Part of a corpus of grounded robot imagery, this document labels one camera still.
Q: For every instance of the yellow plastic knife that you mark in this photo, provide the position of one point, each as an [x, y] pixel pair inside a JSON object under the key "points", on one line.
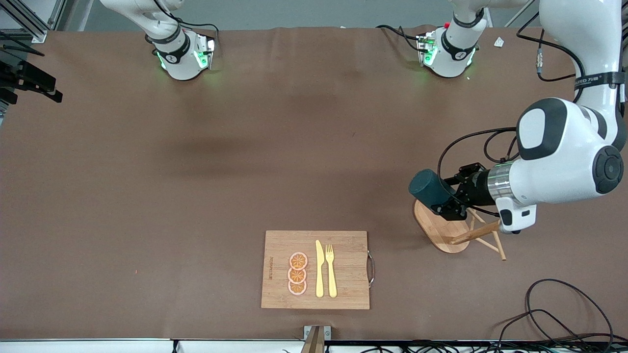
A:
{"points": [[320, 274]]}

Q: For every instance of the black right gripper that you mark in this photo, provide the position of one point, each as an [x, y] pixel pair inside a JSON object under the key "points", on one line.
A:
{"points": [[6, 75]]}

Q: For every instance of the yellow plastic fork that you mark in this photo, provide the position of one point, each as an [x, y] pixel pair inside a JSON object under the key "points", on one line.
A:
{"points": [[331, 279]]}

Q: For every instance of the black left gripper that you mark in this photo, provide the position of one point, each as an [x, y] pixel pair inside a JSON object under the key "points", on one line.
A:
{"points": [[478, 188]]}

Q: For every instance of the wooden mug tree stand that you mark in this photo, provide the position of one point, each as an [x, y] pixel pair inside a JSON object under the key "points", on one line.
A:
{"points": [[441, 235]]}

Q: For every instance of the dark teal cup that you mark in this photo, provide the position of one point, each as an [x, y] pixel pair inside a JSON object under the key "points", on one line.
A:
{"points": [[427, 189]]}

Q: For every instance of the aluminium frame profile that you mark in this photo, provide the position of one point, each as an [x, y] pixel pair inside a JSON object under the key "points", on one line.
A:
{"points": [[34, 33]]}

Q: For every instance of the small white paper scrap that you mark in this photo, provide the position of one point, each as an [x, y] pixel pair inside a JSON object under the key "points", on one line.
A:
{"points": [[499, 42]]}

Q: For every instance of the bamboo cutting board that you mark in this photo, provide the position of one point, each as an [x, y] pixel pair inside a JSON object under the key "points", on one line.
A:
{"points": [[348, 274]]}

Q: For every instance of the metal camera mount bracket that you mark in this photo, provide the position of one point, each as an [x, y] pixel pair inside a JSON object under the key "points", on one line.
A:
{"points": [[316, 338]]}

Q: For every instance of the toy orange slice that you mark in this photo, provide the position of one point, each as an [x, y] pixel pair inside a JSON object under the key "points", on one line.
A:
{"points": [[298, 260], [297, 276], [297, 289]]}

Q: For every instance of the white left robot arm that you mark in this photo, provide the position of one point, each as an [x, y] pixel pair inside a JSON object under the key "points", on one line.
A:
{"points": [[554, 162]]}

